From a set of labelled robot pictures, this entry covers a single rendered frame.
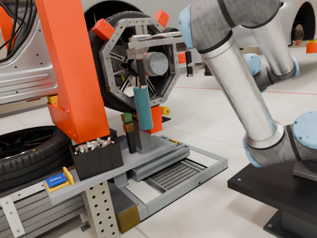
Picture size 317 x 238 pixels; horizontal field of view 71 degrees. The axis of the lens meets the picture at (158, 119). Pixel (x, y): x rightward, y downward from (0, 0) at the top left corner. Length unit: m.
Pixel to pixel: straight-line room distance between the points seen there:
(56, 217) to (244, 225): 0.99
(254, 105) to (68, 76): 0.79
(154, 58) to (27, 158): 0.85
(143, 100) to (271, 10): 0.81
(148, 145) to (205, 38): 1.16
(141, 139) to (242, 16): 1.20
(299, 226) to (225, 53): 0.91
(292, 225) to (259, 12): 0.98
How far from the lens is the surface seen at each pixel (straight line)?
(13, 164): 1.34
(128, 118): 1.06
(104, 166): 1.02
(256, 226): 1.37
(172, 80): 1.56
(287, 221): 1.33
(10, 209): 1.31
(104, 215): 1.15
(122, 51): 1.92
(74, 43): 1.13
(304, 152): 1.00
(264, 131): 0.92
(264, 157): 1.01
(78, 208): 1.41
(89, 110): 1.15
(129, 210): 1.33
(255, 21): 0.71
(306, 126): 0.98
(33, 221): 1.36
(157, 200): 1.41
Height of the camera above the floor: 0.93
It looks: 17 degrees down
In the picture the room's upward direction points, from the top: 8 degrees counter-clockwise
